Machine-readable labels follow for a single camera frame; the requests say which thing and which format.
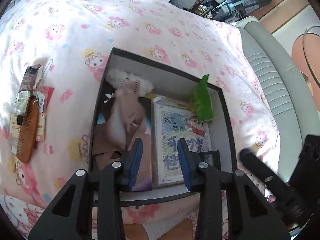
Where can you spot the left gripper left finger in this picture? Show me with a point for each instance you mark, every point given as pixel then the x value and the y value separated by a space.
pixel 69 214

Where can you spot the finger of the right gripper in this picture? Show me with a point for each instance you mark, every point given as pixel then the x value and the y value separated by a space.
pixel 265 172

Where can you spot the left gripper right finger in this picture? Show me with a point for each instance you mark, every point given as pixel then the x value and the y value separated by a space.
pixel 250 215

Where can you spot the small black picture frame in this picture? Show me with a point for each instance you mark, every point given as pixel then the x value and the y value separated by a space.
pixel 212 158

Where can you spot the pink face mask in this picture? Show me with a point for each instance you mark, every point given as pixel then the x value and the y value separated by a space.
pixel 123 116

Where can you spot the green snack packet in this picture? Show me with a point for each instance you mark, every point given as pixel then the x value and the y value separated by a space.
pixel 201 101

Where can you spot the black Smart Devil box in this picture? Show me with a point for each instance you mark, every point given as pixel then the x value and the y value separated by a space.
pixel 144 177

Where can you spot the white fluffy plush toy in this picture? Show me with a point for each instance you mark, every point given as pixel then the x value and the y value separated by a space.
pixel 116 78

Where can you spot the grey padded headboard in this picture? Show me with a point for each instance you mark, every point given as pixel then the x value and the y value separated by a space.
pixel 286 91

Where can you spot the person's leg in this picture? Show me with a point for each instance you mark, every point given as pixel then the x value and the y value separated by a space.
pixel 166 229

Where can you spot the brown wooden comb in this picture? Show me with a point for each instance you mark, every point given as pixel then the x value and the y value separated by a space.
pixel 28 132

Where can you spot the hand cream tube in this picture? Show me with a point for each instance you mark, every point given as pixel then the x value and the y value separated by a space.
pixel 25 91

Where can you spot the yellow glass screen protector box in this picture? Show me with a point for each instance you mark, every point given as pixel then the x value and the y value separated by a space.
pixel 155 98

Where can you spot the pink cartoon blanket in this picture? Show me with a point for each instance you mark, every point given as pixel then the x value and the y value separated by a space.
pixel 78 36

